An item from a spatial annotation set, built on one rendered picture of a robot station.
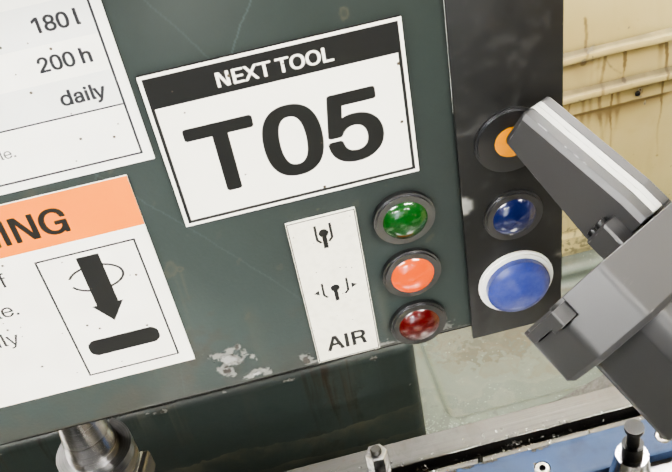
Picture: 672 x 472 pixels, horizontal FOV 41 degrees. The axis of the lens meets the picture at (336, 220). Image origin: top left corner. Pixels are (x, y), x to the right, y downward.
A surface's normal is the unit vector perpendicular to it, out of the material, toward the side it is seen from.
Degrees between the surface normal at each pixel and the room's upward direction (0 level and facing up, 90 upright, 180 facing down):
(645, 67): 90
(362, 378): 90
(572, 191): 90
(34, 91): 90
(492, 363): 0
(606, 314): 52
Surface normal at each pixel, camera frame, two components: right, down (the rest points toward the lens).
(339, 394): 0.19, 0.59
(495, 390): -0.15, -0.77
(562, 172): -0.74, 0.51
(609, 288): -0.39, 0.03
